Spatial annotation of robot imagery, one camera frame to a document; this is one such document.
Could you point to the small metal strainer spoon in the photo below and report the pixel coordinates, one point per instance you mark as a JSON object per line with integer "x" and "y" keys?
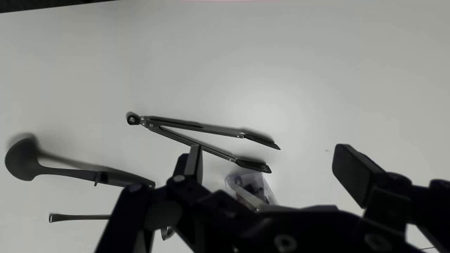
{"x": 75, "y": 217}

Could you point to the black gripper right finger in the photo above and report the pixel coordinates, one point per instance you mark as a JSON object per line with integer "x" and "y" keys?
{"x": 370, "y": 183}

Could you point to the black ladle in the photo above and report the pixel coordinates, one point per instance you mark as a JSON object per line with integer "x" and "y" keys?
{"x": 23, "y": 159}

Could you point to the clear cutlery holder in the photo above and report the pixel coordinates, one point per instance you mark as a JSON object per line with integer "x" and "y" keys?
{"x": 251, "y": 185}

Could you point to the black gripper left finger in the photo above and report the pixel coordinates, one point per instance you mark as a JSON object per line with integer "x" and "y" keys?
{"x": 141, "y": 216}

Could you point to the black metal tongs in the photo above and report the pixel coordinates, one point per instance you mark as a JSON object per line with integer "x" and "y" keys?
{"x": 187, "y": 124}

